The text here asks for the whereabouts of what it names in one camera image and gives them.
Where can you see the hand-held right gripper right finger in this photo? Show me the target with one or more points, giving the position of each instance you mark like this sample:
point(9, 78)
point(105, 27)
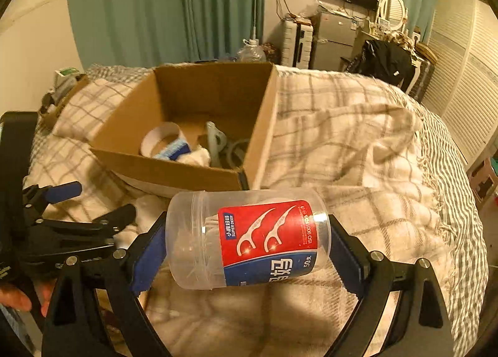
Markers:
point(345, 259)

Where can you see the wide teal curtain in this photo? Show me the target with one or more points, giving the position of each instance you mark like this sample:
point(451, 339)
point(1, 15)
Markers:
point(136, 10)

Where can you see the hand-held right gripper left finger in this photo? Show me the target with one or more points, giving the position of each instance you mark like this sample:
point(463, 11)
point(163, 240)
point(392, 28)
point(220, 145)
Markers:
point(149, 256)

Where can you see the white tape roll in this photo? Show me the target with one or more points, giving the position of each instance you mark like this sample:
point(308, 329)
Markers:
point(163, 132)

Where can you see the clear floss pick jar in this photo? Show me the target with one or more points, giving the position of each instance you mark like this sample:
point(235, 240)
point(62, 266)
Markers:
point(194, 240)

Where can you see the small brown cardboard box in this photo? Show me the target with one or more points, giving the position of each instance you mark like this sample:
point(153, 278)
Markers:
point(74, 90)

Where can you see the grey striped bedsheet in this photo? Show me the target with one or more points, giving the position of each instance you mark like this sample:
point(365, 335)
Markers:
point(455, 205)

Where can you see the white ribbed suitcase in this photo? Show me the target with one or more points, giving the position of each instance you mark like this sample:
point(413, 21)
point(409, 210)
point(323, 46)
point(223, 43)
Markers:
point(291, 42)

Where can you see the cream plaid blanket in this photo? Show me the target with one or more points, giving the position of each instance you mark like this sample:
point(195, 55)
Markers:
point(330, 139)

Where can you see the white louvered wardrobe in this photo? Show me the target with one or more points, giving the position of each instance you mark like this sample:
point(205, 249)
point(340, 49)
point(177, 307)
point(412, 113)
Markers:
point(467, 69)

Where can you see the grey metal fridge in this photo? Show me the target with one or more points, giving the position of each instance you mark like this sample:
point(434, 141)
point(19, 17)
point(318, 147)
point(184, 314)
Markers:
point(334, 42)

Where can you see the pale blue plastic bracket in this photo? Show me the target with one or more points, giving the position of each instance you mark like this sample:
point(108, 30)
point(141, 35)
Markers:
point(213, 139)

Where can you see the white cloth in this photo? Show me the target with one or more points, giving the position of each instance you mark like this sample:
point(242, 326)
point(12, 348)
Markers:
point(196, 157)

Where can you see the white oval mirror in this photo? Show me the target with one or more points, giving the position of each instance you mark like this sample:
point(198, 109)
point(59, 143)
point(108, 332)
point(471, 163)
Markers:
point(383, 7)

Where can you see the person's left hand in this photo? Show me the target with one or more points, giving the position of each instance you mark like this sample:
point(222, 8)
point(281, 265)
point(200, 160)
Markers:
point(15, 298)

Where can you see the green and white carton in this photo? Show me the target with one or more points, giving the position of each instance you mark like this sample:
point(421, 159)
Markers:
point(64, 76)

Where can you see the black jacket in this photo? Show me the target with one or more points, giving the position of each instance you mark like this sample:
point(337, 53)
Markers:
point(385, 59)

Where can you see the pink plastic stool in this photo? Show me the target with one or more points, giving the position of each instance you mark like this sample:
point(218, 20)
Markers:
point(482, 182)

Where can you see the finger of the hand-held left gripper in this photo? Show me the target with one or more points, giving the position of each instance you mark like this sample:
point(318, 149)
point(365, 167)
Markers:
point(93, 229)
point(64, 189)

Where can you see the clear water bottle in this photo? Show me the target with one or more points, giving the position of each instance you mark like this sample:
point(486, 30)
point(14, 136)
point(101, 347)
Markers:
point(251, 52)

